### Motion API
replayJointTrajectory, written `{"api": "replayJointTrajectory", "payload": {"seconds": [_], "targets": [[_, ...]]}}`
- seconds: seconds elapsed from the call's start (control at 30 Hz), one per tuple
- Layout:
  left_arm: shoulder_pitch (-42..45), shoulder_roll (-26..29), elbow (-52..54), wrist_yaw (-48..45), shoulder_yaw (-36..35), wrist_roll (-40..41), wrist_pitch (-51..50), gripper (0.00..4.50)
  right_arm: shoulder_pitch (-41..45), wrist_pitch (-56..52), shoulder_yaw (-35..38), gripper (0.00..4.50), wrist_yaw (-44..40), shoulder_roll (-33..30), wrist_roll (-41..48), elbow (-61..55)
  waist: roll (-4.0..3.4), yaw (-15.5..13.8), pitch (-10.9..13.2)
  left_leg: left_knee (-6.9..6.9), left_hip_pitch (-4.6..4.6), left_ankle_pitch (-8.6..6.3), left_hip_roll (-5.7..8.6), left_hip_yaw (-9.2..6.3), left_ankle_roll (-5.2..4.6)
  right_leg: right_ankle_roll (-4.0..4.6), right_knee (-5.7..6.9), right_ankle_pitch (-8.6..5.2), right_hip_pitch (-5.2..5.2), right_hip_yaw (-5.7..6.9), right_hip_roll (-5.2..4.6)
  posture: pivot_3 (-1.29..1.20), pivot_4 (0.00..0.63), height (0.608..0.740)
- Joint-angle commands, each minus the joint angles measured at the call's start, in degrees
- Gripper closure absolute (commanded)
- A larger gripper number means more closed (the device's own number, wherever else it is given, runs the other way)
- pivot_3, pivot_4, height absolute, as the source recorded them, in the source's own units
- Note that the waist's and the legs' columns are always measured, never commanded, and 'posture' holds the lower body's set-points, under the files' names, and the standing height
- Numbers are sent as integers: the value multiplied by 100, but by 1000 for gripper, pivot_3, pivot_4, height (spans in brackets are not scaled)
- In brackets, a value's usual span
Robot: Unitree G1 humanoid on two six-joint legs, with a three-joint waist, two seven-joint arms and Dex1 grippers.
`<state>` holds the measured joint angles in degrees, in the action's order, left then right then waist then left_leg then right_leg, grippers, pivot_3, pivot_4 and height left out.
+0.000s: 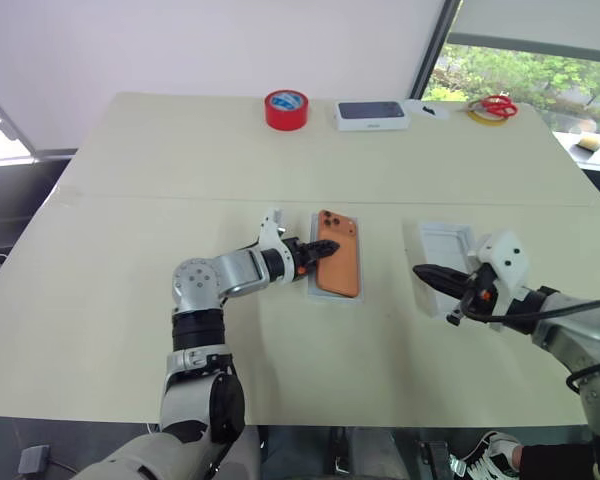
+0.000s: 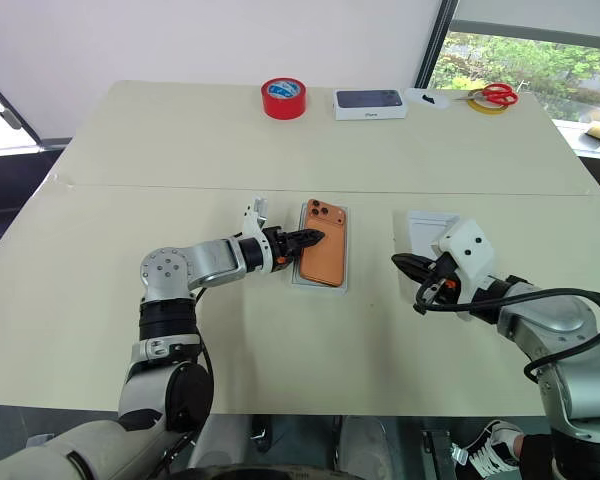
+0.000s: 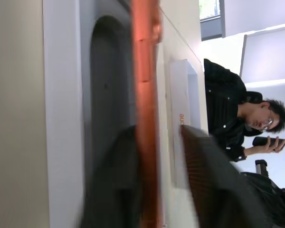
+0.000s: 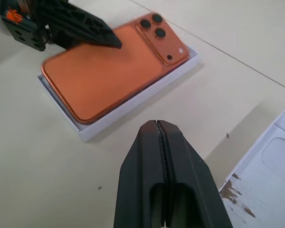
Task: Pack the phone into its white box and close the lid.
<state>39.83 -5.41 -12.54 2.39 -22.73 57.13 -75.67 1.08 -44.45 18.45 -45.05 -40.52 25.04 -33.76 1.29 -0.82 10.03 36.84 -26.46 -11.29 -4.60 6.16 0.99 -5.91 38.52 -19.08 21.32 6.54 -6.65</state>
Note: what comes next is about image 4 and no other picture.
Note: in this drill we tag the white phone box lid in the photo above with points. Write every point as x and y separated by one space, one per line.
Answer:
266 180

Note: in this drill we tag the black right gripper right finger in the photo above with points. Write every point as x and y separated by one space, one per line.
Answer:
190 171

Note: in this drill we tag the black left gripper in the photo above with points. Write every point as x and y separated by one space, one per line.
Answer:
19 26

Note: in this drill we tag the orange smartphone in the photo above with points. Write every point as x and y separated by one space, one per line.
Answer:
104 76

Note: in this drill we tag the white phone box base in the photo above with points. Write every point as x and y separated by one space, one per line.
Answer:
142 101

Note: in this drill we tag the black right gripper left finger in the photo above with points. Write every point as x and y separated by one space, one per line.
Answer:
137 171

